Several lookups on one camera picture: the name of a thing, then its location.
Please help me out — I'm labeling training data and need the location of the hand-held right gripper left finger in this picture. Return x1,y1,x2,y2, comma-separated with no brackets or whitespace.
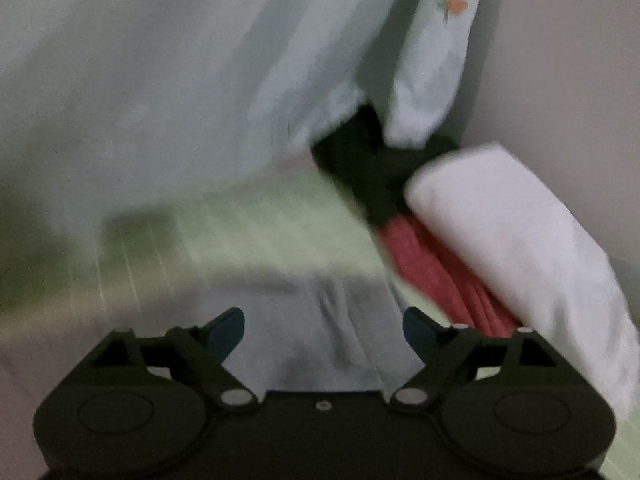
85,307,261,413

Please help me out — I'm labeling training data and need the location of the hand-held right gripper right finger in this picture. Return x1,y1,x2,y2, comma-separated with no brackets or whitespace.
391,306,561,413

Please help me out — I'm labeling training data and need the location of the light blue garment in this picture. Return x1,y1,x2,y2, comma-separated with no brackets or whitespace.
0,0,491,393

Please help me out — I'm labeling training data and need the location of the red folded cloth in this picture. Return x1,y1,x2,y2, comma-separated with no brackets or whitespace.
376,214,516,337

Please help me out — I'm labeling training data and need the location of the light green striped bed sheet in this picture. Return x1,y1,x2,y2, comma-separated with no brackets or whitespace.
0,170,506,391

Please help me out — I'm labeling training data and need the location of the white folded cloth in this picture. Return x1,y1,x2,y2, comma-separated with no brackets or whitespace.
404,142,640,418

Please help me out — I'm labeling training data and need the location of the black cloth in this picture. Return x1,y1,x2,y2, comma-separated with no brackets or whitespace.
311,104,458,226

